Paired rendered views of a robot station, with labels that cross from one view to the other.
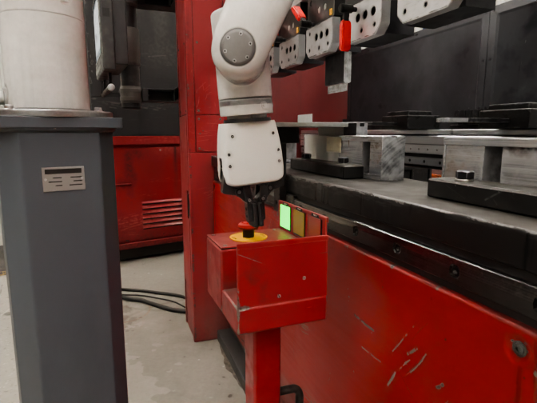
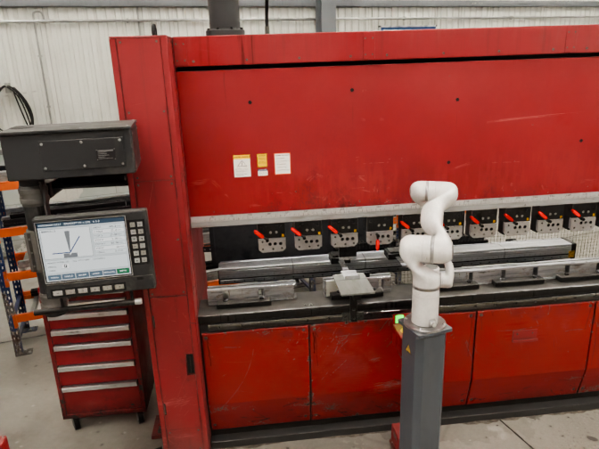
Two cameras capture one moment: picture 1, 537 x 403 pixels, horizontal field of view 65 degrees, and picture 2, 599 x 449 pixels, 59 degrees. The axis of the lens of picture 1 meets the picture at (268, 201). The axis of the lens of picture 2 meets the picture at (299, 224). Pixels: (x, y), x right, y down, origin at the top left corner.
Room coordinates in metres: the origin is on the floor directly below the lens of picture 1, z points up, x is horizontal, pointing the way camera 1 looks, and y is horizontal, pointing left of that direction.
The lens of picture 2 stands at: (0.70, 2.59, 2.18)
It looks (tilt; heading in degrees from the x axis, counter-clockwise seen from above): 18 degrees down; 284
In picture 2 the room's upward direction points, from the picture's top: 2 degrees counter-clockwise
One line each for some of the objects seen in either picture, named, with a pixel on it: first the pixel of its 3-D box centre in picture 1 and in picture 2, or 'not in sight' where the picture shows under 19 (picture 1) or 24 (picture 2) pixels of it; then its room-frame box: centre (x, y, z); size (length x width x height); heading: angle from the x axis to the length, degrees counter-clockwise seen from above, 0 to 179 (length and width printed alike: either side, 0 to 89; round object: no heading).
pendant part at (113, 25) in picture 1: (110, 36); (98, 250); (2.07, 0.74, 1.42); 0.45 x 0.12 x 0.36; 25
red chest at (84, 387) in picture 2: not in sight; (105, 341); (2.66, 0.01, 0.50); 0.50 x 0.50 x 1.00; 20
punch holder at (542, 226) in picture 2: not in sight; (546, 216); (0.03, -0.58, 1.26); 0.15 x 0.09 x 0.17; 20
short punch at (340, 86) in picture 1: (337, 73); (347, 251); (1.14, -0.18, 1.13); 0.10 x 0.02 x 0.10; 20
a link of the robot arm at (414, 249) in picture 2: not in sight; (419, 261); (0.73, 0.35, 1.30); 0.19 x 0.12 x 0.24; 177
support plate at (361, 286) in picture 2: (284, 125); (353, 283); (1.08, -0.04, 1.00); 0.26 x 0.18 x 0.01; 110
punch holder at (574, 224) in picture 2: not in sight; (579, 215); (-0.16, -0.65, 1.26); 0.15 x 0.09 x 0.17; 20
